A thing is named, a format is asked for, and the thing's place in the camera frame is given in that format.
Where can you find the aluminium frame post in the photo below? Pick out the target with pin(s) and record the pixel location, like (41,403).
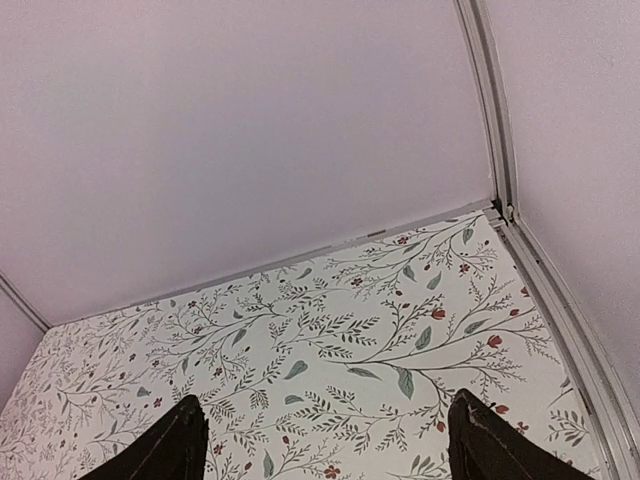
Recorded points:
(481,45)
(22,304)

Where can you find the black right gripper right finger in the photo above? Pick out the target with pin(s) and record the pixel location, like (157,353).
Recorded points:
(484,446)

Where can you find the floral patterned table mat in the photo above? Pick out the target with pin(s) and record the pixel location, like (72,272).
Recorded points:
(338,367)

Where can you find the right aluminium frame post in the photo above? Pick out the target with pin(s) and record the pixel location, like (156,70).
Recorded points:
(481,45)

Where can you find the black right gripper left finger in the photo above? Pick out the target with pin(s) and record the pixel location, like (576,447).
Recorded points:
(174,447)

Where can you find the left aluminium frame post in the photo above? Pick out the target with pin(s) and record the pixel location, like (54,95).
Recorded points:
(22,304)

